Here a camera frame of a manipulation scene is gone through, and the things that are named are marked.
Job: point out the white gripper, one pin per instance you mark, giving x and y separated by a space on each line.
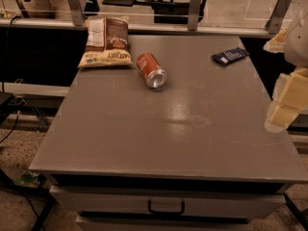
297 45

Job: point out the red coke can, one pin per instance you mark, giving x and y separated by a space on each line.
153 75

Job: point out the dark blue snack bar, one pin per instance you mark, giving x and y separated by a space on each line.
230 56

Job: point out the grey cabinet with drawers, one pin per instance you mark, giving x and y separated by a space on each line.
115 143

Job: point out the brown and yellow chip bag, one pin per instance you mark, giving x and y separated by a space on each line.
107 43

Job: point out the green packet on floor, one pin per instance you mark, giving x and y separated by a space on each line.
28 180

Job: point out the right metal bracket post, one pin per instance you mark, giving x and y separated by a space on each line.
275 21

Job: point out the metal bracket post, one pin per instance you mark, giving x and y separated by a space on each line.
275 21
193 15
77 16

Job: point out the middle metal bracket post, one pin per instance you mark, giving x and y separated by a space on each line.
193 15

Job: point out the black drawer handle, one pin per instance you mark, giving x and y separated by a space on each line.
165 209

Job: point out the left metal bracket post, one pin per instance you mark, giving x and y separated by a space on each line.
77 16

